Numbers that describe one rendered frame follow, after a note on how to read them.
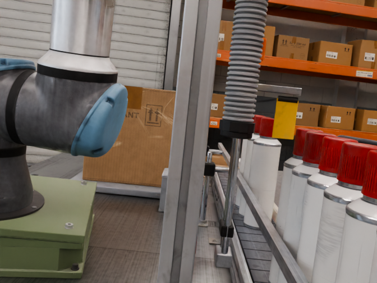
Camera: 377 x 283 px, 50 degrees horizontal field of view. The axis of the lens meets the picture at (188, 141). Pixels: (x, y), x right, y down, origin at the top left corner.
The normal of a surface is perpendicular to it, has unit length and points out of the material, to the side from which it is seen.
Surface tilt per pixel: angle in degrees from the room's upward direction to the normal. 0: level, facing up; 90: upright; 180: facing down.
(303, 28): 90
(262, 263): 0
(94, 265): 0
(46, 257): 90
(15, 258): 90
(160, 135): 90
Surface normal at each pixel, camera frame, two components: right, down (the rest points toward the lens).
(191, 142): -0.01, 0.11
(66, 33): -0.23, 0.19
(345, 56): 0.21, 0.13
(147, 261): 0.11, -0.99
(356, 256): -0.83, -0.03
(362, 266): -0.66, 0.01
